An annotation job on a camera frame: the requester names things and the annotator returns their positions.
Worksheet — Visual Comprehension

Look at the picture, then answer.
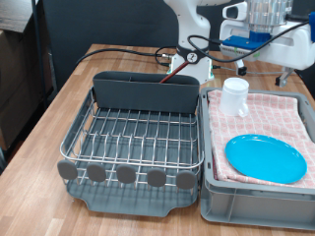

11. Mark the black flange cable plug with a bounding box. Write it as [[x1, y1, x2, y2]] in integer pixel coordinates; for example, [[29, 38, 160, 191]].
[[284, 13, 311, 23]]

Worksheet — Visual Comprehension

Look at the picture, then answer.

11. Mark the grey plastic crate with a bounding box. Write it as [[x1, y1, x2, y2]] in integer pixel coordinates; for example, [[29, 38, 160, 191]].
[[199, 87, 315, 231]]

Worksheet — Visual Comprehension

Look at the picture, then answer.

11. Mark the black camera cable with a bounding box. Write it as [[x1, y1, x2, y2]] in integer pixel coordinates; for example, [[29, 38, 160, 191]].
[[187, 19, 311, 63]]

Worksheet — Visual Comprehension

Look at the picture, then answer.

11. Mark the pink checkered towel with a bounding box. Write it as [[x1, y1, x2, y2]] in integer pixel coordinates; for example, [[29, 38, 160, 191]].
[[207, 89, 315, 190]]

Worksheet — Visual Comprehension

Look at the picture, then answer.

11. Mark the brown cardboard box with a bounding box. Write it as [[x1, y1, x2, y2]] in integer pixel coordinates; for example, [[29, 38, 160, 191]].
[[0, 29, 45, 151]]

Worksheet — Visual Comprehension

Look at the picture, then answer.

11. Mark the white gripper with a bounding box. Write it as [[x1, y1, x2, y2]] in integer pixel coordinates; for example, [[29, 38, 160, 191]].
[[219, 1, 315, 88]]

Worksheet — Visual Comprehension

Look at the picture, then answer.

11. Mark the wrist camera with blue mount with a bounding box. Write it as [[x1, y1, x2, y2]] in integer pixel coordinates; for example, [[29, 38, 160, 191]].
[[220, 29, 274, 63]]

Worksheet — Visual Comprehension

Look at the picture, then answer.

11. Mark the grey shelf board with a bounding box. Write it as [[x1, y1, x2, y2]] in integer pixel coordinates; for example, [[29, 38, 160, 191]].
[[0, 0, 39, 33]]

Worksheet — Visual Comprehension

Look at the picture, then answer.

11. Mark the dark blue backdrop curtain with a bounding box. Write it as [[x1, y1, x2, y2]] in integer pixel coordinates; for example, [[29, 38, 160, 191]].
[[40, 0, 315, 96]]

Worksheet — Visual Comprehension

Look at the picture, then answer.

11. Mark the white plastic mug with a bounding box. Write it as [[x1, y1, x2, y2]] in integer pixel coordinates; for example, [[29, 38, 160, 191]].
[[219, 77, 250, 118]]

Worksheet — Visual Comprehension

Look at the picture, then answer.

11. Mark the black power cable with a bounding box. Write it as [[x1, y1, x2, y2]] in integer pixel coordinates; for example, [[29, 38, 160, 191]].
[[74, 45, 178, 68]]

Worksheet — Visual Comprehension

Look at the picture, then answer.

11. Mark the blue plastic plate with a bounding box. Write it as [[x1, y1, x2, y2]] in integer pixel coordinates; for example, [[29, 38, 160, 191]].
[[224, 134, 308, 185]]

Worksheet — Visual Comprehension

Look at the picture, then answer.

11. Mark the black metal frame pole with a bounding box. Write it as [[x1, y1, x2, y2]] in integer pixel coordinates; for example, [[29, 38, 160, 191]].
[[31, 0, 58, 111]]

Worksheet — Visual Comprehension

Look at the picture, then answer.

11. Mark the steel wire dish rack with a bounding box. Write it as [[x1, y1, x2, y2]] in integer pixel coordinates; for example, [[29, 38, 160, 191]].
[[56, 88, 205, 191]]

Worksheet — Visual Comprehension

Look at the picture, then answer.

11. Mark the dark grey cutlery holder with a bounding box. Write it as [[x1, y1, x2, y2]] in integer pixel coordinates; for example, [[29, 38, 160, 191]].
[[92, 71, 201, 114]]

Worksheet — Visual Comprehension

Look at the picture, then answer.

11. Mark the blue cable strap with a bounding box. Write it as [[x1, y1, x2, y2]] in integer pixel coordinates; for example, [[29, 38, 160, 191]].
[[308, 10, 315, 43]]

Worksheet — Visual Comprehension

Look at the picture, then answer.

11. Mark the grey cable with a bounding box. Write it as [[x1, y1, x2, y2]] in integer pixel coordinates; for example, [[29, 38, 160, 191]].
[[213, 64, 298, 77]]

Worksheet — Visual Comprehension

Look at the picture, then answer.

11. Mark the grey drain tray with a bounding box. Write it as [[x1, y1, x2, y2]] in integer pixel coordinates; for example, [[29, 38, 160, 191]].
[[60, 91, 203, 218]]

